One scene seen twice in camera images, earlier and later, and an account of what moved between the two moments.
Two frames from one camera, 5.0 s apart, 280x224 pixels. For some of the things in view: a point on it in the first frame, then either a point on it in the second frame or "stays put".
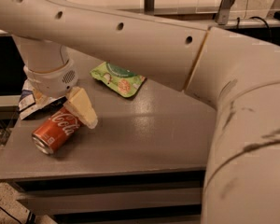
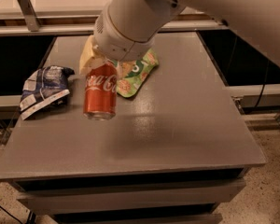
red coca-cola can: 56,132 to 100,91
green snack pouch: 118,79 stays put
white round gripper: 52,82 to 119,42
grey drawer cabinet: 144,162 stays put
